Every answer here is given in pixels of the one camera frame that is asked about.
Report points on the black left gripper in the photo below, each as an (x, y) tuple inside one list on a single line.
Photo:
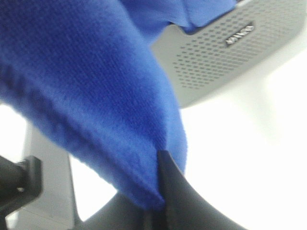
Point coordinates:
[(20, 183)]

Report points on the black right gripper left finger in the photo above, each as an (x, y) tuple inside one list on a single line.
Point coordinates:
[(119, 214)]

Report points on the blue towel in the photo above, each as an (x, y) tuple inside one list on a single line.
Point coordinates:
[(82, 71)]

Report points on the grey perforated laundry basket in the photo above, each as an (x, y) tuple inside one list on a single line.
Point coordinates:
[(201, 62)]

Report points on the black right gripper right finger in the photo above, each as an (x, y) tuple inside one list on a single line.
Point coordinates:
[(184, 208)]

